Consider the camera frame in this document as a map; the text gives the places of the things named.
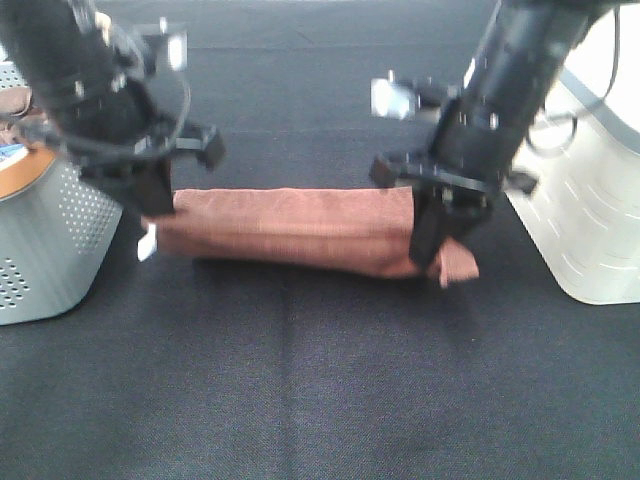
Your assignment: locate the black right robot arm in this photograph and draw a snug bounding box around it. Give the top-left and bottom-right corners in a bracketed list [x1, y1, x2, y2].
[370, 1, 619, 269]

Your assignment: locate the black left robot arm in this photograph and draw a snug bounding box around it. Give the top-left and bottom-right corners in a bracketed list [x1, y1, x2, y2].
[1, 1, 226, 218]

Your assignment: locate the blue towel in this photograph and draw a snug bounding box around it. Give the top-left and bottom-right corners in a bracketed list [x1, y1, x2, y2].
[0, 144, 28, 167]

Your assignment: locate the cream plastic storage bin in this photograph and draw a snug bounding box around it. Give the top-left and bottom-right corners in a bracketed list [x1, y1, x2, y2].
[508, 4, 639, 305]

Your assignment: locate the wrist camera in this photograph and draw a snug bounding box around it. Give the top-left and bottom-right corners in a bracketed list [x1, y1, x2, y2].
[370, 78, 448, 120]
[133, 17, 188, 76]

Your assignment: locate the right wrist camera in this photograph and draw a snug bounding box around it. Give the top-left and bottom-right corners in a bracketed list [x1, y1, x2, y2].
[370, 78, 448, 120]

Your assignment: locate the grey perforated laundry basket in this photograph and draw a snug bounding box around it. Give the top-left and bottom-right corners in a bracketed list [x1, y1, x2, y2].
[0, 44, 125, 327]

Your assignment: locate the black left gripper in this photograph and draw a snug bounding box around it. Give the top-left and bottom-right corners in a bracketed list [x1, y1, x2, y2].
[19, 84, 225, 216]

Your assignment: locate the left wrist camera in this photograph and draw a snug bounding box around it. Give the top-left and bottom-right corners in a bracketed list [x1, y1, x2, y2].
[133, 17, 188, 76]

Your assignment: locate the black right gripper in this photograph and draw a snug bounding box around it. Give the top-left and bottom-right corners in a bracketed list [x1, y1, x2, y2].
[370, 99, 538, 270]

